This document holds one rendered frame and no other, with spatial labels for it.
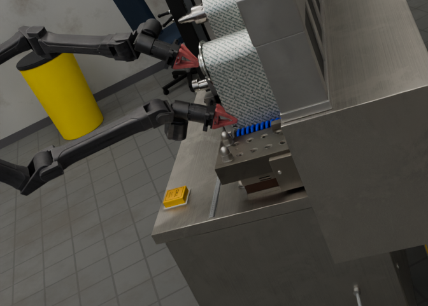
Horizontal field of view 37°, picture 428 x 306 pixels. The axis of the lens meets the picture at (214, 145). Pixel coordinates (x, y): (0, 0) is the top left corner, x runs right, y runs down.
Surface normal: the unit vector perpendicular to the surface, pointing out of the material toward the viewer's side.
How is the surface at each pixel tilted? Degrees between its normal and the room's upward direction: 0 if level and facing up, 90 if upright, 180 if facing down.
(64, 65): 93
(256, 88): 90
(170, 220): 0
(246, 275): 90
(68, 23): 90
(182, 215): 0
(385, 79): 0
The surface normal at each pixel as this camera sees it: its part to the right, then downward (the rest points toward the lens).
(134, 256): -0.37, -0.81
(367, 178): -0.12, 0.52
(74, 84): 0.69, 0.13
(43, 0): 0.26, 0.37
